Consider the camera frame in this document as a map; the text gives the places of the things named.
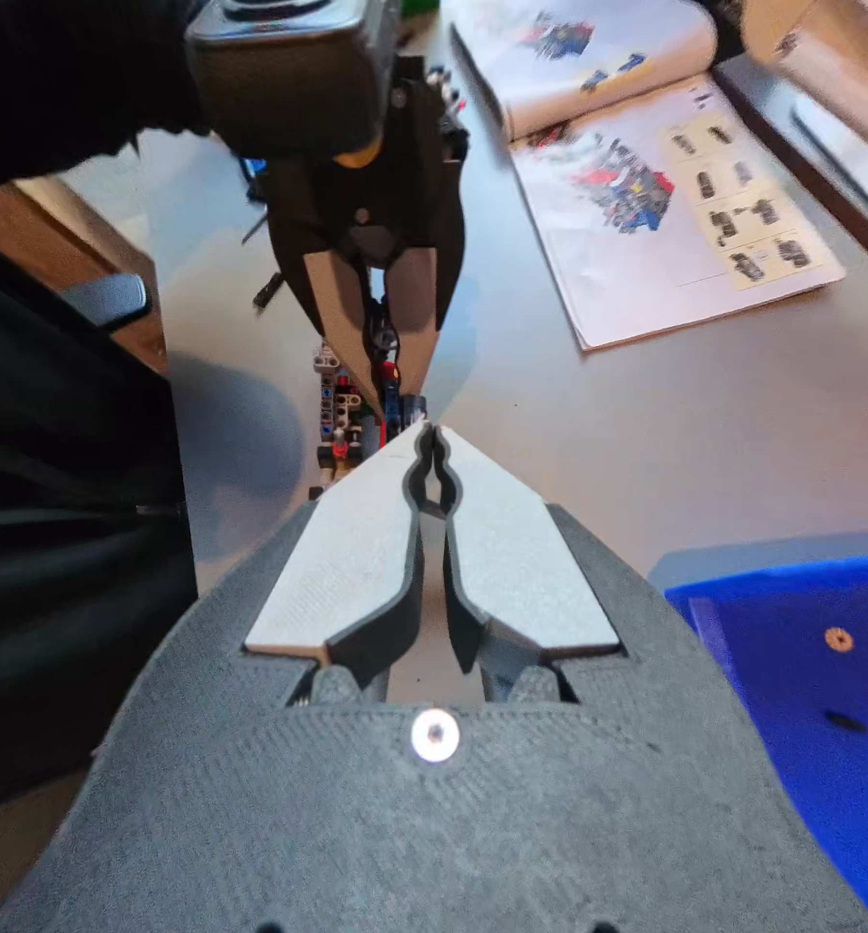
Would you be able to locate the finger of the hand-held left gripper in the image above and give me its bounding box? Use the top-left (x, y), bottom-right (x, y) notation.
top-left (383, 246), bottom-right (442, 418)
top-left (303, 249), bottom-right (389, 424)

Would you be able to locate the person's black jacket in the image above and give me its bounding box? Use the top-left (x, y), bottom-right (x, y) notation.
top-left (0, 241), bottom-right (198, 832)

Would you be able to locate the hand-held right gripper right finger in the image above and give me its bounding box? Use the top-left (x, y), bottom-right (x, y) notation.
top-left (434, 425), bottom-right (622, 673)

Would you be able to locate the blue storage bin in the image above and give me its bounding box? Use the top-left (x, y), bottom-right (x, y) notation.
top-left (663, 554), bottom-right (868, 933)

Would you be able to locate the toy brick car chassis model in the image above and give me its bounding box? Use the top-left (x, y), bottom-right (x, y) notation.
top-left (310, 292), bottom-right (431, 504)

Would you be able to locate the wooden board instruction sign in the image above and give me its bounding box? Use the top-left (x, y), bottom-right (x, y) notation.
top-left (740, 0), bottom-right (868, 167)

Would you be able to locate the building instruction booklet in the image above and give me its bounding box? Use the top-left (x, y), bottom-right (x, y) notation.
top-left (449, 0), bottom-right (847, 352)

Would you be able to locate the person's left forearm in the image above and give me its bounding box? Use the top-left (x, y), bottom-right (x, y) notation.
top-left (0, 0), bottom-right (212, 212)

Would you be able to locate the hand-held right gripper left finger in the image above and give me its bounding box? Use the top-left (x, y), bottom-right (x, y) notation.
top-left (243, 419), bottom-right (435, 688)

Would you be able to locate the grey desk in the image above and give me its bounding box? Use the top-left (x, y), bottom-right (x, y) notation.
top-left (55, 0), bottom-right (868, 933)

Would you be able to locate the black chair armrest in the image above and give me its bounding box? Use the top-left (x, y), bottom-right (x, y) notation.
top-left (58, 273), bottom-right (151, 330)

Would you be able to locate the white sign stand base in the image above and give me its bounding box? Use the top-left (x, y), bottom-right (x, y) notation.
top-left (791, 91), bottom-right (868, 228)

